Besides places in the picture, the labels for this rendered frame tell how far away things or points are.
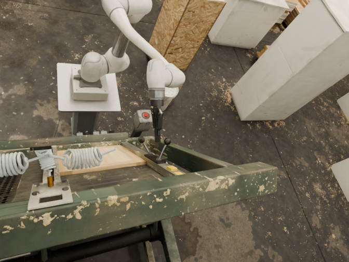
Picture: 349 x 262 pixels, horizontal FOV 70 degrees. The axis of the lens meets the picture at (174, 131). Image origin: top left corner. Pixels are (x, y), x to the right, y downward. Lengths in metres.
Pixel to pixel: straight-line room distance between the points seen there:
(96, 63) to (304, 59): 2.21
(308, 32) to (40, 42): 3.16
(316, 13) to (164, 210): 2.81
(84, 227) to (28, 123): 2.37
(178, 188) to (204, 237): 2.21
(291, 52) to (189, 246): 2.45
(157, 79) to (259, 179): 0.72
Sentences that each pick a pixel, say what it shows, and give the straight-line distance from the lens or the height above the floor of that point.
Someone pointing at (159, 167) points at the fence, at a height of 1.52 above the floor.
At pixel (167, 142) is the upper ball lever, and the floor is 1.54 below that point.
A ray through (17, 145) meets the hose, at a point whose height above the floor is 1.95.
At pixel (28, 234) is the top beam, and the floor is 1.90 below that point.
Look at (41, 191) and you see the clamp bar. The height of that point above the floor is 1.84.
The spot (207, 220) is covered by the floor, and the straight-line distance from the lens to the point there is 3.01.
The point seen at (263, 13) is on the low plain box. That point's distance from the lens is 4.69.
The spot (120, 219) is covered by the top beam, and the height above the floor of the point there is 1.89.
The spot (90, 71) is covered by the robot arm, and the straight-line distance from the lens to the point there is 2.08.
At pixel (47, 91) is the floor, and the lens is 3.23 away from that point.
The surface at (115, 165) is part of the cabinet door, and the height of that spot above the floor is 1.36.
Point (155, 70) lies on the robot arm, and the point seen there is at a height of 1.67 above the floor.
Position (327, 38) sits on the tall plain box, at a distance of 3.08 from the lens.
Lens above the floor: 2.61
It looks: 54 degrees down
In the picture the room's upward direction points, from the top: 38 degrees clockwise
